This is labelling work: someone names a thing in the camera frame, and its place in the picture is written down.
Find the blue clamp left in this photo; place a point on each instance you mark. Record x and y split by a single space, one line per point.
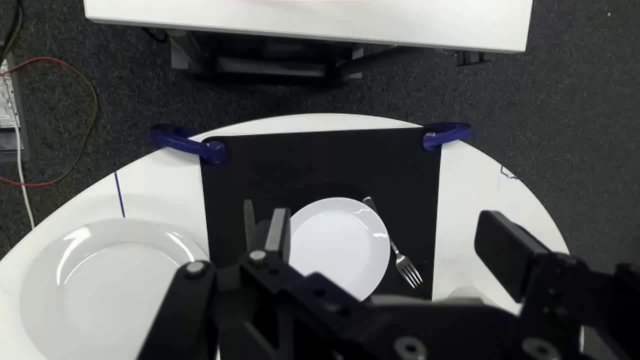
175 139

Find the silver metal fork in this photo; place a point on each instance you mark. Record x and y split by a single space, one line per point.
407 267

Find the white robot base table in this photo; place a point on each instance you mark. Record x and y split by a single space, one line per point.
456 25

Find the blue clamp right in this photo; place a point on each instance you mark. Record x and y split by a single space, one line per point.
442 132

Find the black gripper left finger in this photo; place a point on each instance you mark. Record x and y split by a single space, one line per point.
267 240

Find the blue clamp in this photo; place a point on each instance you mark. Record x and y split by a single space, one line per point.
442 132
175 139

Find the large white plate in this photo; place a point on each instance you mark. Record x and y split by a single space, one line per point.
95 291

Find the small white plate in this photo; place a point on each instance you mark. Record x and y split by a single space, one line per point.
342 240

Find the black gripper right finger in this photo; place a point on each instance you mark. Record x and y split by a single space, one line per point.
507 251

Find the black placemat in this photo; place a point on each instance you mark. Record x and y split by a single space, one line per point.
290 171

